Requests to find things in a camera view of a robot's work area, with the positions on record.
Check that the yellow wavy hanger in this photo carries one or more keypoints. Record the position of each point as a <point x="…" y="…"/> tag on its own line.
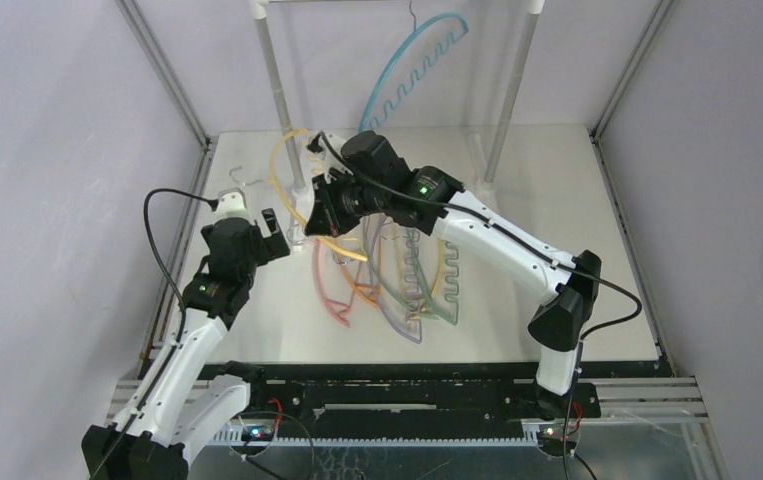
<point x="245" y="153"/>

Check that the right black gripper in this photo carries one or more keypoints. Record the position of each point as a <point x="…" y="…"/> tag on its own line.
<point x="325" y="208"/>

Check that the circuit board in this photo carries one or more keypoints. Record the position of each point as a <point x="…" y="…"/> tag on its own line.
<point x="257" y="433"/>
<point x="551" y="435"/>

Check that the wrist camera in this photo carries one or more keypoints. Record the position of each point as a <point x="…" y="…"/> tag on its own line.
<point x="327" y="147"/>
<point x="232" y="204"/>

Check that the purple wavy hanger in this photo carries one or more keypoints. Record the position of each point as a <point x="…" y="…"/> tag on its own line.
<point x="393" y="306"/>

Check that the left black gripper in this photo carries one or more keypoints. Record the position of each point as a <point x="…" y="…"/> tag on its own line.
<point x="271" y="247"/>

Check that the pink plain hanger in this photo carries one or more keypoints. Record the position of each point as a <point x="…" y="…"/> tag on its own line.
<point x="338" y="309"/>

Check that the aluminium frame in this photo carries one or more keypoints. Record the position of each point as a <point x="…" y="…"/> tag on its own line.
<point x="169" y="86"/>

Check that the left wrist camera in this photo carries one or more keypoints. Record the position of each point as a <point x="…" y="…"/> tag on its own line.
<point x="232" y="204"/>

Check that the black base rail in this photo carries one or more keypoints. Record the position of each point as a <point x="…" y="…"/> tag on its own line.
<point x="429" y="401"/>

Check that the blue wavy hanger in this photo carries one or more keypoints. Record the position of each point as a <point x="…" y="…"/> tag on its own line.
<point x="430" y="39"/>

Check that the white clothes rack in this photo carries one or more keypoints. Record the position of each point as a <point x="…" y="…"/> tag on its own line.
<point x="533" y="11"/>

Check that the green wavy hanger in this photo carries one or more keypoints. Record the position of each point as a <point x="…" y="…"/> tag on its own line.
<point x="431" y="293"/>

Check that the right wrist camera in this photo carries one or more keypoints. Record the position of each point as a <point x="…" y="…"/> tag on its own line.
<point x="327" y="147"/>

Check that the right circuit board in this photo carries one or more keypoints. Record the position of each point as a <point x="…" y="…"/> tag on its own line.
<point x="551" y="435"/>

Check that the left circuit board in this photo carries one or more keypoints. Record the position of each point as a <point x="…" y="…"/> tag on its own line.
<point x="257" y="433"/>

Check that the orange plain hanger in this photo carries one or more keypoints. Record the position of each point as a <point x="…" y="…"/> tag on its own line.
<point x="365" y="291"/>

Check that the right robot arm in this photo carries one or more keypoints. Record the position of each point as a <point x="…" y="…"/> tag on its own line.
<point x="564" y="285"/>

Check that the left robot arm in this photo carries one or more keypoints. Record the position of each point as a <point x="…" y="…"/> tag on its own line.
<point x="158" y="434"/>

